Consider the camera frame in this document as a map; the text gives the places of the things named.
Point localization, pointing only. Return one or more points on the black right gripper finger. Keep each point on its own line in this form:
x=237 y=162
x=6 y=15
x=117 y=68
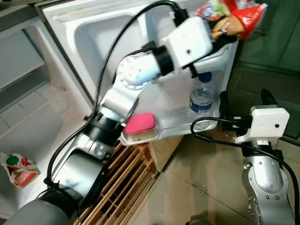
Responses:
x=224 y=104
x=269 y=98

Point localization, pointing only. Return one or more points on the red snack bag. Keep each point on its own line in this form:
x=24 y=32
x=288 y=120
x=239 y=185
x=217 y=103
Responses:
x=248 y=16

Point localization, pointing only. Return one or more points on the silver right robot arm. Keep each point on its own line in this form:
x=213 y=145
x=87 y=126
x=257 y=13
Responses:
x=267 y=183

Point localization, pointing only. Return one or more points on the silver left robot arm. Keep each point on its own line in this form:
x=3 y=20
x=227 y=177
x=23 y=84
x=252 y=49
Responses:
x=129 y=75

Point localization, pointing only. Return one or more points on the small fridge door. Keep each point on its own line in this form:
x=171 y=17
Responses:
x=122 y=33

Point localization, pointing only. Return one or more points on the fridge cabinet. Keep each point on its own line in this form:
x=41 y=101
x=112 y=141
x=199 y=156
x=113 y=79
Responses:
x=28 y=56

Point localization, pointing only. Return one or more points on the clear water bottle blue cap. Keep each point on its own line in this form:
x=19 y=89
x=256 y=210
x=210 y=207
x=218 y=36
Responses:
x=202 y=101

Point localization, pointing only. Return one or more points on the green glass sliding door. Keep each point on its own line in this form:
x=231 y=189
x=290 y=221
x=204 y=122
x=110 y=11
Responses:
x=272 y=56

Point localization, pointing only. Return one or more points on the pink lidded food container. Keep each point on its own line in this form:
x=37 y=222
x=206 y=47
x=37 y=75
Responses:
x=139 y=124

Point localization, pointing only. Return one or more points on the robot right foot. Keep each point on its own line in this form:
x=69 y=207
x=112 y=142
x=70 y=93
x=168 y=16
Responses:
x=200 y=220

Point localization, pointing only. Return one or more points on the wooden slatted rack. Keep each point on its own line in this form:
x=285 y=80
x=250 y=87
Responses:
x=126 y=183

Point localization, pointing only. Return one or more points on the red green snack packet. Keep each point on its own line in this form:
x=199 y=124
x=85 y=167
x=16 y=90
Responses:
x=19 y=169

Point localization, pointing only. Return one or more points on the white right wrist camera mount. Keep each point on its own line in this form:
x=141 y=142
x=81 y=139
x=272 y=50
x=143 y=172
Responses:
x=267 y=123

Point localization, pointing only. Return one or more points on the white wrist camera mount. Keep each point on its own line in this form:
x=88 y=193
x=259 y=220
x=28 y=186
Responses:
x=187 y=42
x=267 y=123

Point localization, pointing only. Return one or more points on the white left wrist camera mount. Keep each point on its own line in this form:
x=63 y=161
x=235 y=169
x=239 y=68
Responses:
x=187 y=42

